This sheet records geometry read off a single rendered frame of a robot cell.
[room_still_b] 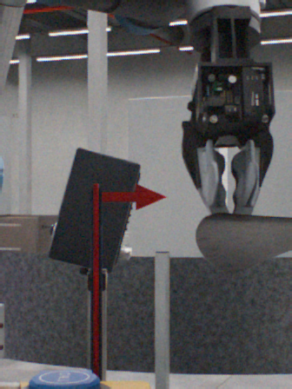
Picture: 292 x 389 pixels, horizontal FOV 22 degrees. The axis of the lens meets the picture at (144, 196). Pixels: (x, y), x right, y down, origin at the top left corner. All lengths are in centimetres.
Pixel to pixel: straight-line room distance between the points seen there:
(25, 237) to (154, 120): 170
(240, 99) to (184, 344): 198
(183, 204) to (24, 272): 450
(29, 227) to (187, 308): 503
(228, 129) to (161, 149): 656
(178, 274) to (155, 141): 479
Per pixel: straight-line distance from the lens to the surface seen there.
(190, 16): 79
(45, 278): 278
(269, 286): 265
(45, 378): 44
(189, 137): 76
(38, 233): 752
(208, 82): 73
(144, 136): 739
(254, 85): 72
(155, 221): 733
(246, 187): 74
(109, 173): 125
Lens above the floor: 119
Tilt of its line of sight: 1 degrees down
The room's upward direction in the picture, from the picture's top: straight up
